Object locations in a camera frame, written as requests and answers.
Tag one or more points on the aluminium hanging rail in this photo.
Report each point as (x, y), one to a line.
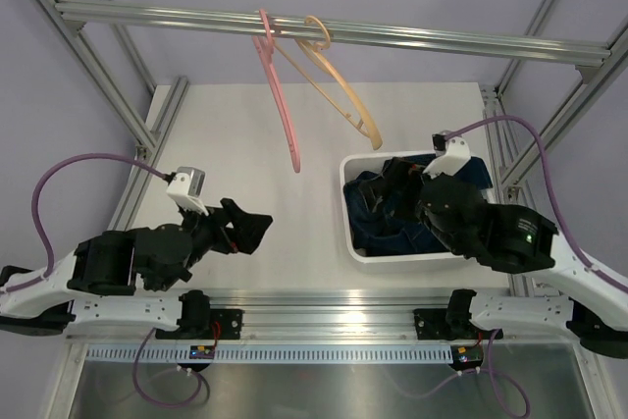
(567, 52)

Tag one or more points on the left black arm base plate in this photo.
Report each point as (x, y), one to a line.
(220, 324)

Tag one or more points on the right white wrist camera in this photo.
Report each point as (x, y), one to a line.
(452, 154)

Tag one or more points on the white plastic basket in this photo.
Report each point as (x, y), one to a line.
(350, 167)

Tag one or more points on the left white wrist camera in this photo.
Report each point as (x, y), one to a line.
(185, 188)

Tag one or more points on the beige plastic hanger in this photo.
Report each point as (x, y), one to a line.
(313, 50)

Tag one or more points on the dark blue denim skirt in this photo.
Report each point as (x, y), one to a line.
(379, 235)

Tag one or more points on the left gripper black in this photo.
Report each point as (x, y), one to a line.
(248, 229)

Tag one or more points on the pink plastic hanger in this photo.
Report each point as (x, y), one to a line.
(265, 48)

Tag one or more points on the white slotted cable duct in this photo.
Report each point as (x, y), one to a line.
(273, 354)

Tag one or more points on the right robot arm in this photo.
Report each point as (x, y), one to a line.
(516, 240)

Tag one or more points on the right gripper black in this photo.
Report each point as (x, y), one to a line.
(399, 174)

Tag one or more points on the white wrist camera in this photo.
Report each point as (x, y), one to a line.
(185, 188)
(452, 154)

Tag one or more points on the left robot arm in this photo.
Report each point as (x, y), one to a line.
(121, 279)

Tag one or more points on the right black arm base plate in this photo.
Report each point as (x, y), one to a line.
(445, 324)

